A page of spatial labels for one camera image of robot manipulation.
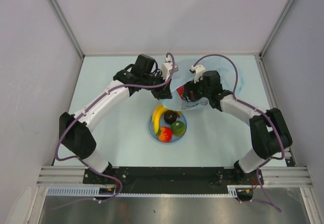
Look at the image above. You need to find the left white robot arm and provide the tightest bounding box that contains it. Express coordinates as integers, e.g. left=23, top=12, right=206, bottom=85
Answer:
left=58, top=53, right=177, bottom=183

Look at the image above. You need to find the orange fake persimmon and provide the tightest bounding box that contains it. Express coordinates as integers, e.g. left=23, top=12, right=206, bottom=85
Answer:
left=157, top=127, right=173, bottom=143

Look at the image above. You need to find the light blue printed plastic bag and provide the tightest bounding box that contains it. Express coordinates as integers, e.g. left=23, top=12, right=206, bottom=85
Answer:
left=160, top=57, right=245, bottom=111

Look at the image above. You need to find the aluminium rail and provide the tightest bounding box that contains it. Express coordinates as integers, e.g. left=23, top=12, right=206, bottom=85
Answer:
left=36, top=166, right=312, bottom=188
left=254, top=54, right=296, bottom=167

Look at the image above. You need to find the green yellow fake citrus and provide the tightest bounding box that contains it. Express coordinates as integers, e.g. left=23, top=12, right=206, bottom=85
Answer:
left=171, top=121, right=186, bottom=137

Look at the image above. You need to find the aluminium corner post right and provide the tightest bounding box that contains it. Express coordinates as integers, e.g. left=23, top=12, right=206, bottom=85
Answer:
left=259, top=0, right=297, bottom=59

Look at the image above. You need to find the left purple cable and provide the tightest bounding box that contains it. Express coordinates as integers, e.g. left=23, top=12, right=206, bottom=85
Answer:
left=49, top=53, right=176, bottom=209

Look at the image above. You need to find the yellow fake banana bunch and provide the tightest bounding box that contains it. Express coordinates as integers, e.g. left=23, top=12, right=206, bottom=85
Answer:
left=151, top=104, right=169, bottom=135

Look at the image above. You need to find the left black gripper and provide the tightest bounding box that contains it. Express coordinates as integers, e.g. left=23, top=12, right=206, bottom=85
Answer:
left=142, top=71, right=172, bottom=100

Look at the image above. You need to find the aluminium corner post left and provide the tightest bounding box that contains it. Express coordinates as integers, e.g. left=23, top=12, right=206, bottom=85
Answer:
left=48, top=0, right=85, bottom=61

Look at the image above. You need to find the aluminium right side rail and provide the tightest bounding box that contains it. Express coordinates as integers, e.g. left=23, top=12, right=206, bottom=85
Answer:
left=254, top=54, right=296, bottom=167

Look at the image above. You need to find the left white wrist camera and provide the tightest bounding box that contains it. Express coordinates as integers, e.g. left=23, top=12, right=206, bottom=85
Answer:
left=160, top=61, right=173, bottom=80

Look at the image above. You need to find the white slotted cable duct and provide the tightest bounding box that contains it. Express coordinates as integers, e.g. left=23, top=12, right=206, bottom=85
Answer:
left=47, top=186, right=237, bottom=198

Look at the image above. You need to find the blue plastic plate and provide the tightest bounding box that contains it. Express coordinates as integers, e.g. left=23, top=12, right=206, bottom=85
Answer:
left=147, top=110, right=187, bottom=144

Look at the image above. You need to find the aluminium corner post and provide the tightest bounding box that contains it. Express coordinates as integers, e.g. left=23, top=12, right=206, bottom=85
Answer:
left=259, top=0, right=297, bottom=59
left=48, top=0, right=85, bottom=61

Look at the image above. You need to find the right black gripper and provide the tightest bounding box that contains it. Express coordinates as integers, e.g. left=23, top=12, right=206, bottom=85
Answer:
left=182, top=77, right=211, bottom=102

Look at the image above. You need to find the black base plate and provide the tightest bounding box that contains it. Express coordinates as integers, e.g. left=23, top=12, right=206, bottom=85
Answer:
left=83, top=166, right=264, bottom=201

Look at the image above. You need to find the tan fake walnut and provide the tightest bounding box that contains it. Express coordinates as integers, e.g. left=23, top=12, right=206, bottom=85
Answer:
left=164, top=110, right=178, bottom=124

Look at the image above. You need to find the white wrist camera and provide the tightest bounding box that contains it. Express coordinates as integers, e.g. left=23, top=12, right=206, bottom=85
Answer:
left=190, top=64, right=206, bottom=84
left=160, top=61, right=173, bottom=80

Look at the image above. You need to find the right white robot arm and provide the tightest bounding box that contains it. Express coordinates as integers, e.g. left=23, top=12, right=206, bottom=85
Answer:
left=183, top=66, right=293, bottom=184

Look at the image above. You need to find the red fake fruit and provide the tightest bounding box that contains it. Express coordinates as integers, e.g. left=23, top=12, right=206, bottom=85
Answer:
left=177, top=86, right=184, bottom=99

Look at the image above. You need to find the aluminium front rail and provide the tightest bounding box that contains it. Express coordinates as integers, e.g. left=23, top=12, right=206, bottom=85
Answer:
left=36, top=166, right=312, bottom=188

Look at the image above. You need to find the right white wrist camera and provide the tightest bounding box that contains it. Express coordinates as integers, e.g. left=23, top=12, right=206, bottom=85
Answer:
left=190, top=64, right=206, bottom=84

